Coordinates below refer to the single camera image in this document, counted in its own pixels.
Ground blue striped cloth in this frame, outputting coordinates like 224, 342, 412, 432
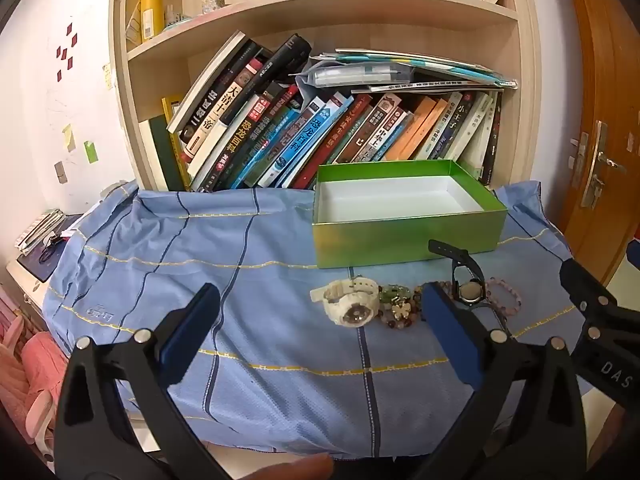
42, 180, 576, 461

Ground row of leaning books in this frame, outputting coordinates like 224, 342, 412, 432
137, 30, 503, 193

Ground orange wooden door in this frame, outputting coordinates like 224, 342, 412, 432
556, 0, 640, 287

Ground pile of flat booklets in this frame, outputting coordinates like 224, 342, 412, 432
295, 49, 518, 93

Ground clear plastic pen pouch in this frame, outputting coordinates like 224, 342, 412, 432
307, 62, 414, 89

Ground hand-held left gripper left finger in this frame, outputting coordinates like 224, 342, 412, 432
54, 283, 226, 480

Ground wooden bookshelf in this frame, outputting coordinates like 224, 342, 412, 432
107, 0, 543, 193

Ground dark blue notebook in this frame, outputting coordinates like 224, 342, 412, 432
15, 214, 87, 282

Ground black wristwatch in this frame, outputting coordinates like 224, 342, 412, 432
428, 239, 494, 311

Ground metal door handle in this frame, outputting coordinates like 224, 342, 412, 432
570, 120, 628, 211

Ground red wall stickers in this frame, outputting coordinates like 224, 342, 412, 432
55, 22, 81, 83

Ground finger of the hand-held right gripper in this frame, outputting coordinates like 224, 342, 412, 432
559, 257, 622, 322

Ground red bead bracelet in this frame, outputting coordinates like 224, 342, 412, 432
376, 305, 427, 332

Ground yellow tube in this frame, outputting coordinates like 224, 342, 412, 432
140, 0, 166, 43

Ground white wristwatch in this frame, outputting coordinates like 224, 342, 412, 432
310, 276, 382, 329

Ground pink cloth pile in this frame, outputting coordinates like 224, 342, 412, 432
0, 285, 71, 463

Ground pink bead bracelet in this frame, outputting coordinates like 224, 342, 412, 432
484, 276, 522, 317

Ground green cardboard box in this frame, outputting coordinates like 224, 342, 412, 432
311, 159, 509, 270

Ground stack of papers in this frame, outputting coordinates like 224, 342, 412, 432
15, 210, 66, 252

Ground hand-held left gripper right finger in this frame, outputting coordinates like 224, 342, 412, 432
421, 281, 587, 480

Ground green bead bracelet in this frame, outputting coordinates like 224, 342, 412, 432
377, 284, 426, 306

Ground person's left hand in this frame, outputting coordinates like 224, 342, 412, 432
259, 454, 334, 480

